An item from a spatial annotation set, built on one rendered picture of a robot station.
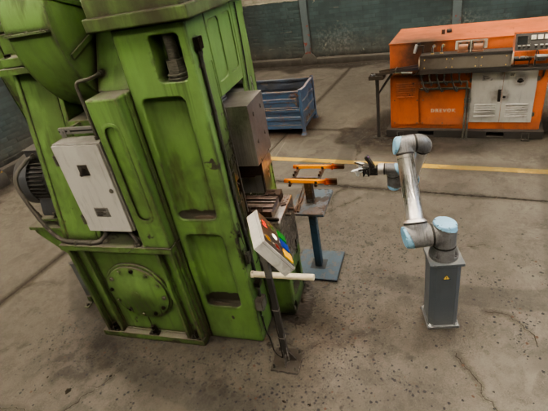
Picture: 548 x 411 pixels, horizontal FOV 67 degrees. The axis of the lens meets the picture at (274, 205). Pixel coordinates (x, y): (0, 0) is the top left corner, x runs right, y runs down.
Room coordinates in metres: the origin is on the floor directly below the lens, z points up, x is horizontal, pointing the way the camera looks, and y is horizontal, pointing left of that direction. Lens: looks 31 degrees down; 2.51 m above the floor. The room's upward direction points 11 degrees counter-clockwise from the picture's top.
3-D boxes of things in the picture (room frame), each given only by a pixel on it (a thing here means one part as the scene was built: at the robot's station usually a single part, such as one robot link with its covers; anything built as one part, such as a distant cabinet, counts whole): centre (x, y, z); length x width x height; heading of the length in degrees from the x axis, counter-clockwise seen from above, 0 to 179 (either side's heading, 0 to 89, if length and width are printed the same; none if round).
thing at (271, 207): (2.63, 0.19, 0.96); 0.42 x 0.20 x 0.09; 69
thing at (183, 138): (2.41, 0.43, 1.15); 0.44 x 0.26 x 2.30; 69
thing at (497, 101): (5.43, -2.73, 0.65); 2.10 x 1.12 x 1.30; 60
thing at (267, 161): (2.63, 0.19, 1.32); 0.42 x 0.20 x 0.10; 69
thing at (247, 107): (2.67, 0.17, 1.56); 0.42 x 0.39 x 0.40; 69
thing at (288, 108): (6.67, -0.32, 0.36); 1.20 x 0.80 x 0.72; 65
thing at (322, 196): (2.97, -0.31, 0.69); 0.40 x 0.30 x 0.02; 156
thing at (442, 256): (2.13, -1.06, 0.65); 0.19 x 0.19 x 0.10
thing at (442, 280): (2.13, -1.06, 0.30); 0.22 x 0.22 x 0.60; 80
